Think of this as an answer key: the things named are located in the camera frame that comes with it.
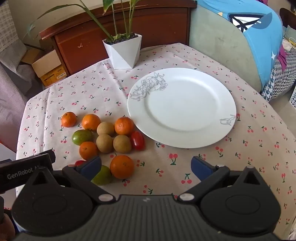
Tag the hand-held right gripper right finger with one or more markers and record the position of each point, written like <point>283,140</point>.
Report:
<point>201,169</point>

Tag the dark brown chair back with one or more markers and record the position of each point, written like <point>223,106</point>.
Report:
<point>289,16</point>

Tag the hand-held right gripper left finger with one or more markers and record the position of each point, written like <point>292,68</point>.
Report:
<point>91,168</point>

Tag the purple cloth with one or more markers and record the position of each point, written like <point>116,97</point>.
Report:
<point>283,58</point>

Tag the brown wooden cabinet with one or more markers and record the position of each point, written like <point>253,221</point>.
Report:
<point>87,39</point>

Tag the pale green sofa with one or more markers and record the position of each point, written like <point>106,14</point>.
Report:
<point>219,39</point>

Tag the red cherry tomato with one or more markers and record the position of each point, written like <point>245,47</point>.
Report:
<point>137,140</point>
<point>79,162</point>

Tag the white plate with grey drawing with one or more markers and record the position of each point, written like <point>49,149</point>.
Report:
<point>185,109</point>

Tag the houndstooth patterned cloth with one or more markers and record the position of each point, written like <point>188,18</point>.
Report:
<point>279,78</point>

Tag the cherry print tablecloth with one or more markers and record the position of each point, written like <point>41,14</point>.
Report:
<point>208,162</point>

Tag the grey checkered curtain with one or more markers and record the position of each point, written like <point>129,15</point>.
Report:
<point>11,81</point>

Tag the open cardboard box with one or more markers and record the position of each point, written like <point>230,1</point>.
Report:
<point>46,64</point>

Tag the blue printed cloth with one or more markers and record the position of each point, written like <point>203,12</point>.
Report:
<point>259,41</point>

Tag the green leafy plant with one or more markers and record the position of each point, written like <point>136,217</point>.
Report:
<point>106,4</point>

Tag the white geometric plant pot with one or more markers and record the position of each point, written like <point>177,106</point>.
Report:
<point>122,53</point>

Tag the orange tangerine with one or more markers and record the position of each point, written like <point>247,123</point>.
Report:
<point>88,150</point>
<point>124,125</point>
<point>91,122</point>
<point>68,119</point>
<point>121,166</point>

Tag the brown round longan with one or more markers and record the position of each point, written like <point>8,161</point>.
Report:
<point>122,143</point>
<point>104,143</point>
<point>105,129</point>

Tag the green round jujube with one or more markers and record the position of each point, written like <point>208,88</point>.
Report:
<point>82,136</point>
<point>104,178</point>

